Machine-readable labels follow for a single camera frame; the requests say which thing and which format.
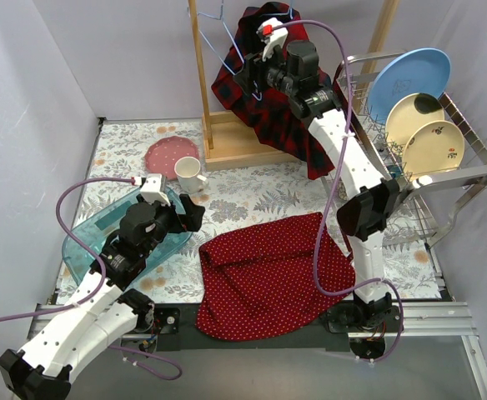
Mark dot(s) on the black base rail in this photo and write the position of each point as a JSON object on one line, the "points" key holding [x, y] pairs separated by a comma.
{"points": [[175, 330]]}

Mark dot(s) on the white mug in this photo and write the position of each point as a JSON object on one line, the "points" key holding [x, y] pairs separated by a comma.
{"points": [[189, 175]]}

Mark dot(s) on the pink dotted plate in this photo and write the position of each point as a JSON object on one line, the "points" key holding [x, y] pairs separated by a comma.
{"points": [[162, 156]]}

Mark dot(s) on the metal dish rack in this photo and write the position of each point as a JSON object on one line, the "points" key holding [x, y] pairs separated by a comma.
{"points": [[437, 198]]}

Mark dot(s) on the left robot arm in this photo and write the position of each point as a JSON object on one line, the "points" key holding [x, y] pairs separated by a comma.
{"points": [[104, 306]]}

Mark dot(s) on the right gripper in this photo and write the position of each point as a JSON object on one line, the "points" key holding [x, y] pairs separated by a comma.
{"points": [[251, 71]]}

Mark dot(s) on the teal plastic tray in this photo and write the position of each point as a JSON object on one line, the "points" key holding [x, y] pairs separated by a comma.
{"points": [[95, 230]]}

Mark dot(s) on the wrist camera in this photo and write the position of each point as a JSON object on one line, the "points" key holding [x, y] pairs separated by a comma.
{"points": [[272, 34], [153, 189]]}

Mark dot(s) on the blue plate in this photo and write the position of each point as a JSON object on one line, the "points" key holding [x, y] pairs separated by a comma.
{"points": [[424, 70]]}

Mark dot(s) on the cream plate black spot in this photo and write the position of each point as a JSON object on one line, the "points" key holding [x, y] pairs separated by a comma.
{"points": [[409, 114]]}

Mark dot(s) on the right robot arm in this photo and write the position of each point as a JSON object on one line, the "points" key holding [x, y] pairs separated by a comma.
{"points": [[294, 71]]}

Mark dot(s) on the red polka dot cloth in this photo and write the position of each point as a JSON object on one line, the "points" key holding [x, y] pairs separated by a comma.
{"points": [[270, 279]]}

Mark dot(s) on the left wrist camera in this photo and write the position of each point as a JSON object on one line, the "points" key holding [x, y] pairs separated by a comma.
{"points": [[153, 189]]}

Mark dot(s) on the wooden hanger stand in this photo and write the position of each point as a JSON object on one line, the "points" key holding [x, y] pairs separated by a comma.
{"points": [[229, 143]]}

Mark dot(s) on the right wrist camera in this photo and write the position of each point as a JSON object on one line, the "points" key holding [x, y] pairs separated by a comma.
{"points": [[272, 34]]}

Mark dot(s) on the blue white cup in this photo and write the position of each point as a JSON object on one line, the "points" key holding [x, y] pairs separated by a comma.
{"points": [[395, 171]]}

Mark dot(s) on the cream plate with flower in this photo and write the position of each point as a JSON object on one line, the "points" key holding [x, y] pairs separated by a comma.
{"points": [[436, 147]]}

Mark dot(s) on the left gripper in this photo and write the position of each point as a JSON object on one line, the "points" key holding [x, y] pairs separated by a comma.
{"points": [[181, 215]]}

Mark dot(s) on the red plaid skirt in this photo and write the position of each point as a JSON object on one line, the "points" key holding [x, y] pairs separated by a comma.
{"points": [[271, 119]]}

